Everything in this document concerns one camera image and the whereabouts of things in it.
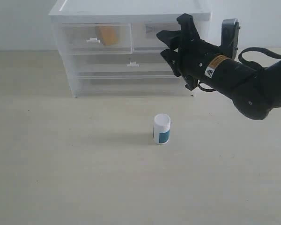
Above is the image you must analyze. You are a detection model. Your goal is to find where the yellow cheese wedge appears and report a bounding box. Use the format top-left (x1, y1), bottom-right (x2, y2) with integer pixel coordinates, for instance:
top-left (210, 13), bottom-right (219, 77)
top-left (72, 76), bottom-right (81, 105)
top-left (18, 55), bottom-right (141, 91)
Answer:
top-left (96, 26), bottom-right (118, 46)

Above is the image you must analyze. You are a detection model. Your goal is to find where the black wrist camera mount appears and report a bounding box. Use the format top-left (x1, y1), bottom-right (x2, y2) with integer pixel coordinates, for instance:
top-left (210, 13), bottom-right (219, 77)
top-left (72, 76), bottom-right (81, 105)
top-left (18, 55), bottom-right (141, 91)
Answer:
top-left (220, 18), bottom-right (240, 60)

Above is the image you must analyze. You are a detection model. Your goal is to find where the white bottle with teal label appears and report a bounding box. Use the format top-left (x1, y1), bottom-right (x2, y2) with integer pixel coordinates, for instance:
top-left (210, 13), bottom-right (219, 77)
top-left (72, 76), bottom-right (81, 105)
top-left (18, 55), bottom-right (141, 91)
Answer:
top-left (153, 113), bottom-right (171, 144)

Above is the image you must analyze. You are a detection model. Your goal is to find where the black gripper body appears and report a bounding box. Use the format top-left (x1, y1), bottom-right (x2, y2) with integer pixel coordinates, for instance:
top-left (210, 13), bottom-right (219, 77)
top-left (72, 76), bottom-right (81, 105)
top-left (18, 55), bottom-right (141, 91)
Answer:
top-left (174, 39), bottom-right (223, 90)

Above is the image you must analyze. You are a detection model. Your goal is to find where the white plastic drawer cabinet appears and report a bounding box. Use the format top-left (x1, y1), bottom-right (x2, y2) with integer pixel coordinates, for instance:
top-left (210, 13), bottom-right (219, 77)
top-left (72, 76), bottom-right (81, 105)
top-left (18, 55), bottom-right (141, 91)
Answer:
top-left (49, 0), bottom-right (212, 97)

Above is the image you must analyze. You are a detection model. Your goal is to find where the clear wide drawer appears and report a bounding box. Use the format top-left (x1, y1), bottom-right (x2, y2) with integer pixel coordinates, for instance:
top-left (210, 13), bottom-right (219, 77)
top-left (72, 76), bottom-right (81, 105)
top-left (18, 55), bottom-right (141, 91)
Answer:
top-left (77, 71), bottom-right (190, 95)
top-left (74, 53), bottom-right (171, 72)

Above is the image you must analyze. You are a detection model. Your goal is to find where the clear wide middle drawer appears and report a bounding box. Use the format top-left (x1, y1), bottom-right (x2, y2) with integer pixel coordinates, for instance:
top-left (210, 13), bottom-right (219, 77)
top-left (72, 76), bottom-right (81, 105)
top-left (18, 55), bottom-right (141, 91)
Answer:
top-left (74, 53), bottom-right (171, 72)

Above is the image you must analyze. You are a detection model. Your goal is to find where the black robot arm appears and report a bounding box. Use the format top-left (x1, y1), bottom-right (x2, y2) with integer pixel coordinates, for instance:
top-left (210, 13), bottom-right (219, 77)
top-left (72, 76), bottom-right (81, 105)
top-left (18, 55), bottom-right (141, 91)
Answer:
top-left (156, 14), bottom-right (281, 120)

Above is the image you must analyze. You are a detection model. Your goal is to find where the clear wide bottom drawer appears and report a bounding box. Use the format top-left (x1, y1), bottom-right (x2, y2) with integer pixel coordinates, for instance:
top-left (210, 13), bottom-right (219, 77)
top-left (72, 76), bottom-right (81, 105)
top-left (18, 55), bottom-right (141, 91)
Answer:
top-left (77, 71), bottom-right (190, 95)

